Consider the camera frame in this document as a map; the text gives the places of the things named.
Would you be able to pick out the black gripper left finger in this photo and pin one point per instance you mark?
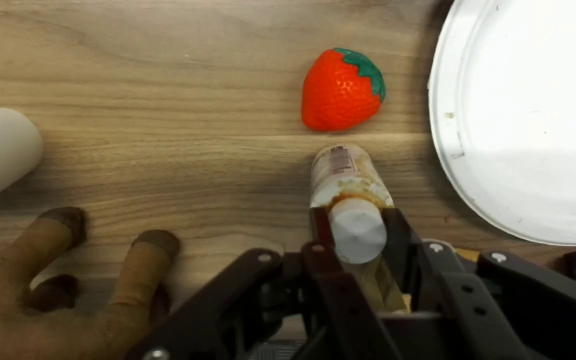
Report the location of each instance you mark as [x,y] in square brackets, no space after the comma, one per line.
[281,301]

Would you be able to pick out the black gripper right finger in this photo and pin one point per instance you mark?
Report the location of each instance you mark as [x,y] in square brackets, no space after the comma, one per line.
[500,301]

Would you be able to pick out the small stained white bottle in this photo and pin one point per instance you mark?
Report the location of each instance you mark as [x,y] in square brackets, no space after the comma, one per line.
[348,177]

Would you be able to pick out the red toy strawberry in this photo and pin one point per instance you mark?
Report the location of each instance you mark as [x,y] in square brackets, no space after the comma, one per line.
[338,90]

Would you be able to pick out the white round plate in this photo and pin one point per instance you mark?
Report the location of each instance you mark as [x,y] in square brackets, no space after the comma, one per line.
[529,120]

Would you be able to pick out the brown moose plush toy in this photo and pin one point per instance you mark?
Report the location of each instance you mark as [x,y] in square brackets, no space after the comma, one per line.
[48,313]

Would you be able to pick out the white paper cup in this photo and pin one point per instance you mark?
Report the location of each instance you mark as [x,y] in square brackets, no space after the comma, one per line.
[1,151]

